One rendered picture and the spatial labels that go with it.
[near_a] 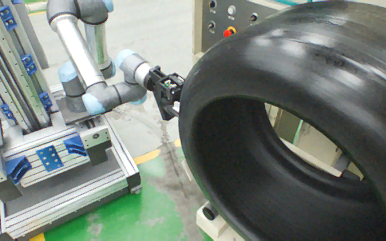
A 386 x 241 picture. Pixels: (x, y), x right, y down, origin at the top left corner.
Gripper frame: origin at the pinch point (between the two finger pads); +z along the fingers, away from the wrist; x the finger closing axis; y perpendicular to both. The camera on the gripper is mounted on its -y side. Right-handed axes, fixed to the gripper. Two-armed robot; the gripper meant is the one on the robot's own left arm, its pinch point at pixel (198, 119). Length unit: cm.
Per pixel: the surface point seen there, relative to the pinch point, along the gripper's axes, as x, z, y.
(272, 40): -8.3, 17.7, 37.6
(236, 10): 57, -31, 4
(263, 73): -11.8, 19.5, 34.3
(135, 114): 54, -112, -125
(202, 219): -11.9, 16.4, -23.4
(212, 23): 56, -43, -7
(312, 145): 25.1, 27.6, -7.6
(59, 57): 53, -258, -143
